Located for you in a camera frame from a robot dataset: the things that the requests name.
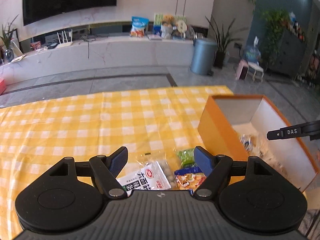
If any orange blue chips bag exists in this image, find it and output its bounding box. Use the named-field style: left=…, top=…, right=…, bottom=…
left=174, top=166, right=206, bottom=194

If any beige bread snack bag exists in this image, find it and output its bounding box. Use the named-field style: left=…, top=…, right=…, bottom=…
left=239, top=134, right=278, bottom=166

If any white gluten stick packet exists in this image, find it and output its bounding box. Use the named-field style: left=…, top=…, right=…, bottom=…
left=117, top=161, right=172, bottom=196

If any clear popcorn ball bag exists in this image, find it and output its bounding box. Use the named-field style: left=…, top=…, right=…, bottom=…
left=136, top=152, right=177, bottom=190

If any green pea snack packet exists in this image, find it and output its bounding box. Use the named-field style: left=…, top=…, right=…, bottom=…
left=176, top=148, right=196, bottom=168

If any yellow checkered tablecloth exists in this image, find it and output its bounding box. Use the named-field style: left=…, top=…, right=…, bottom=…
left=1, top=86, right=231, bottom=239

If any white small stool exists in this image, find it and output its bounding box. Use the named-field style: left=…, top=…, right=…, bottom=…
left=248, top=62, right=264, bottom=82

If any pink small heater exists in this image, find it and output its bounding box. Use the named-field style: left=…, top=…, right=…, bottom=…
left=235, top=60, right=248, bottom=80

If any blue water jug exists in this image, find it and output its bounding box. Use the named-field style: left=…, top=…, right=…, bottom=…
left=244, top=36, right=261, bottom=65

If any grey blue trash bin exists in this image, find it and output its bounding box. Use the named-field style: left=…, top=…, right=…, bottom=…
left=190, top=38, right=217, bottom=76

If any hanging green vine plant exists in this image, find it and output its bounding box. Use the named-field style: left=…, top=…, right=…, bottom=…
left=261, top=9, right=290, bottom=67

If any white marble tv console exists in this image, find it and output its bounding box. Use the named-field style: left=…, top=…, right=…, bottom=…
left=1, top=36, right=194, bottom=85

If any potted plant by bin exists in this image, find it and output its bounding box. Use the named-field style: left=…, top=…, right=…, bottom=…
left=205, top=16, right=249, bottom=68

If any pink storage box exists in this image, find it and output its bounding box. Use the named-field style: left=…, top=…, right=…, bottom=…
left=0, top=77, right=6, bottom=95

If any white wifi router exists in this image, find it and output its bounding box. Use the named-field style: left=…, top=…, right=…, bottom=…
left=56, top=29, right=73, bottom=49

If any green plant glass vase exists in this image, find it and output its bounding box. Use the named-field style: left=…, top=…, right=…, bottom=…
left=1, top=15, right=18, bottom=62

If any blue snack bag on console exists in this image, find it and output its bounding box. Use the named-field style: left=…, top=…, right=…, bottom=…
left=130, top=16, right=149, bottom=37

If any brown teddy bear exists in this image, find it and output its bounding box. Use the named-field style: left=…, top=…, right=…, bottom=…
left=161, top=15, right=175, bottom=40

